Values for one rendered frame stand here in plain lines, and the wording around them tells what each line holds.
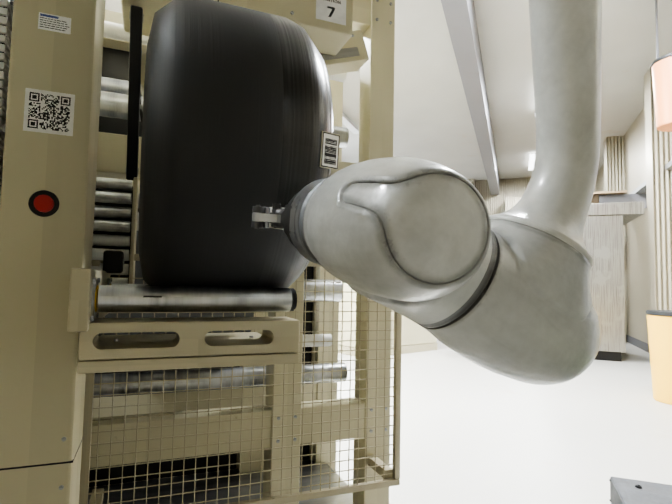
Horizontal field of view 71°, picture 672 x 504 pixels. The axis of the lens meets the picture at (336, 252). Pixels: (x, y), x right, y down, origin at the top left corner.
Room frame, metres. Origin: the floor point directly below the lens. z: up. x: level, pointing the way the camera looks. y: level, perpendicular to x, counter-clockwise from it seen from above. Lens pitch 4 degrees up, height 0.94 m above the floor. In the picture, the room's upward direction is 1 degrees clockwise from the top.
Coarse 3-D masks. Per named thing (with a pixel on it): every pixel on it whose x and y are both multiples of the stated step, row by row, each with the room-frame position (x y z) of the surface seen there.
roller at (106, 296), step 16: (96, 288) 0.77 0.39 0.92; (112, 288) 0.78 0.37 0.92; (128, 288) 0.79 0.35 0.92; (144, 288) 0.80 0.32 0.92; (160, 288) 0.81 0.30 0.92; (176, 288) 0.82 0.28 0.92; (192, 288) 0.83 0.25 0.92; (208, 288) 0.84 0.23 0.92; (224, 288) 0.85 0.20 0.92; (240, 288) 0.86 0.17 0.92; (256, 288) 0.87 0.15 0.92; (272, 288) 0.88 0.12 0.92; (288, 288) 0.90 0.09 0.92; (96, 304) 0.77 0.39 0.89; (112, 304) 0.77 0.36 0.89; (128, 304) 0.78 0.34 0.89; (144, 304) 0.79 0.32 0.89; (160, 304) 0.80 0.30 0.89; (176, 304) 0.81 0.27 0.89; (192, 304) 0.82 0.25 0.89; (208, 304) 0.83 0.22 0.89; (224, 304) 0.84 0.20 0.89; (240, 304) 0.85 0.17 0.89; (256, 304) 0.86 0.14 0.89; (272, 304) 0.87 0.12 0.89; (288, 304) 0.88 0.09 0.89
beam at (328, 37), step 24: (144, 0) 1.14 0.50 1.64; (168, 0) 1.14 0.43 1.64; (216, 0) 1.15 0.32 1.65; (240, 0) 1.17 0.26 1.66; (264, 0) 1.20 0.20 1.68; (288, 0) 1.22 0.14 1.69; (312, 0) 1.25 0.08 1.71; (144, 24) 1.25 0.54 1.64; (312, 24) 1.25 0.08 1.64; (336, 24) 1.27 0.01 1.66; (336, 48) 1.37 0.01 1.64
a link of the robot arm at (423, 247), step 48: (336, 192) 0.33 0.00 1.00; (384, 192) 0.29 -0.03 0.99; (432, 192) 0.28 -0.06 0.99; (336, 240) 0.32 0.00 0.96; (384, 240) 0.28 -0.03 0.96; (432, 240) 0.28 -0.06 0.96; (480, 240) 0.29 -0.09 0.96; (384, 288) 0.31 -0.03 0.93; (432, 288) 0.29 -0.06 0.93; (480, 288) 0.35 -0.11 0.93
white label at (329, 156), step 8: (328, 136) 0.77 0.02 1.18; (336, 136) 0.79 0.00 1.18; (328, 144) 0.78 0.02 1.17; (336, 144) 0.79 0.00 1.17; (320, 152) 0.77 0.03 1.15; (328, 152) 0.78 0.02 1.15; (336, 152) 0.79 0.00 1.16; (320, 160) 0.77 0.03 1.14; (328, 160) 0.78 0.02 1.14; (336, 160) 0.79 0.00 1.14; (328, 168) 0.79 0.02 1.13; (336, 168) 0.80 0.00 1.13
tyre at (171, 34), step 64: (192, 0) 0.77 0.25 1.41; (192, 64) 0.69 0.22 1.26; (256, 64) 0.73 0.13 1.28; (320, 64) 0.81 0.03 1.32; (192, 128) 0.68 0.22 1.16; (256, 128) 0.72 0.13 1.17; (320, 128) 0.77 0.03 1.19; (192, 192) 0.71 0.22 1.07; (256, 192) 0.74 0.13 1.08; (192, 256) 0.77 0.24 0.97; (256, 256) 0.81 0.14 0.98
